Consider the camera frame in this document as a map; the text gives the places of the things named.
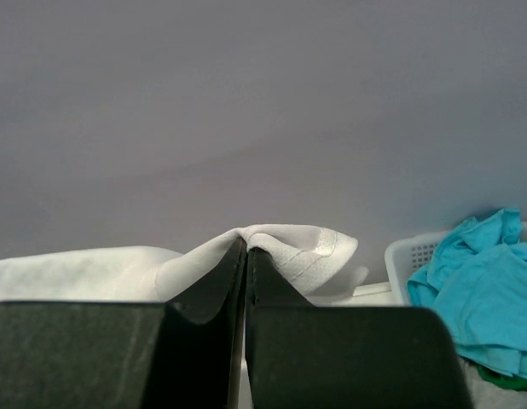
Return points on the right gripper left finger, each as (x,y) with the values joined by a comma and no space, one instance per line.
(181,350)

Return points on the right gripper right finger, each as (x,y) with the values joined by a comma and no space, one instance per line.
(302,356)

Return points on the white t-shirt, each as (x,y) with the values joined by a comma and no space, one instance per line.
(308,257)

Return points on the white plastic basket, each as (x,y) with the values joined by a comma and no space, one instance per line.
(412,264)

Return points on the grey garment in basket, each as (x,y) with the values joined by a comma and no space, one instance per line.
(486,395)

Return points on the turquoise t-shirt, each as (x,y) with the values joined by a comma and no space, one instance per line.
(463,327)

